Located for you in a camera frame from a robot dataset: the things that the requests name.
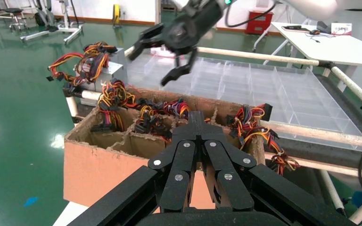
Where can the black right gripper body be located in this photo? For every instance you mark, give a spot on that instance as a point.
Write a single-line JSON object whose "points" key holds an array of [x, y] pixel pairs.
{"points": [[190, 29]]}

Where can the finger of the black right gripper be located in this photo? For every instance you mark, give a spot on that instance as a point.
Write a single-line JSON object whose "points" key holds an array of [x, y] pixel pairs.
{"points": [[151, 36], [181, 70]]}

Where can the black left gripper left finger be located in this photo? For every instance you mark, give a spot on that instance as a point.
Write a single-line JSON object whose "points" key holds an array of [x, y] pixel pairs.
{"points": [[181, 174]]}

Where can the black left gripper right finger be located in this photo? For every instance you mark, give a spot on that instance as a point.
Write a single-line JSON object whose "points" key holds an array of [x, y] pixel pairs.
{"points": [[227, 187]]}

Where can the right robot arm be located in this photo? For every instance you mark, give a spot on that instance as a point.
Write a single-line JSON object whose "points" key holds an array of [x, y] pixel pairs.
{"points": [[324, 7]]}

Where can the yellow upright object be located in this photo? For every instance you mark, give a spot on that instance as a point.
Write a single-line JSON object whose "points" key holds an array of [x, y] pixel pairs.
{"points": [[116, 14]]}

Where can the red cabinet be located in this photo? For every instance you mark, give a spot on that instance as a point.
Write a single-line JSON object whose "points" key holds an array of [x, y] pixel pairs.
{"points": [[259, 25]]}

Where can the white equipment stand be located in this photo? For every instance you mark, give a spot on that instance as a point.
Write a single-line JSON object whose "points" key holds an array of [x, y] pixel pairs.
{"points": [[71, 31]]}

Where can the brown cardboard box with dividers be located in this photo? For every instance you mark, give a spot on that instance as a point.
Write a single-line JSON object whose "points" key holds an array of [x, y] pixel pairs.
{"points": [[99, 174]]}

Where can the clear acrylic divided tray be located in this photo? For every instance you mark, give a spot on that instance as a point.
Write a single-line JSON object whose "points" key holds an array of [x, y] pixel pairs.
{"points": [[262, 87]]}

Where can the black phone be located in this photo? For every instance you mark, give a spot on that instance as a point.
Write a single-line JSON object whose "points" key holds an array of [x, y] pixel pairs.
{"points": [[295, 27]]}

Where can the black rack beam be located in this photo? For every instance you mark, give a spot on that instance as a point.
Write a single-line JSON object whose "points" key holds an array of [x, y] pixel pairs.
{"points": [[340, 156]]}

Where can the black computer mouse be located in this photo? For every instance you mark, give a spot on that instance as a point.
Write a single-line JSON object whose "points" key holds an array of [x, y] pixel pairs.
{"points": [[314, 31]]}

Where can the blue object under rack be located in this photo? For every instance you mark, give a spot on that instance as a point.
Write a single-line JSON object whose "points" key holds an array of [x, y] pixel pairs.
{"points": [[360, 199]]}

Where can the dark device on table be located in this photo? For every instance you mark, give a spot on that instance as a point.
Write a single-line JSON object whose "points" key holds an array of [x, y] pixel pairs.
{"points": [[324, 27]]}

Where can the black pipe joint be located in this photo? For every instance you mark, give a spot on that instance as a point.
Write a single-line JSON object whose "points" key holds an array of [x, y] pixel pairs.
{"points": [[326, 65]]}

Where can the white office table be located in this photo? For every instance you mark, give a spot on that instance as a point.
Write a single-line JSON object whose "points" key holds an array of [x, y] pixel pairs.
{"points": [[340, 50]]}

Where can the white box red print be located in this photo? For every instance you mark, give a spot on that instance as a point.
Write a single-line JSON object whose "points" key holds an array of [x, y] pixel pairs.
{"points": [[341, 28]]}

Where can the blue scrap on floor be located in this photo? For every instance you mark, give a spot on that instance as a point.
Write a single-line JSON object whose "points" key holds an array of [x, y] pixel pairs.
{"points": [[31, 201]]}

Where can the metal frame chair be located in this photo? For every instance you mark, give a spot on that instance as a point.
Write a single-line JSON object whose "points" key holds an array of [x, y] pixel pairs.
{"points": [[12, 11]]}

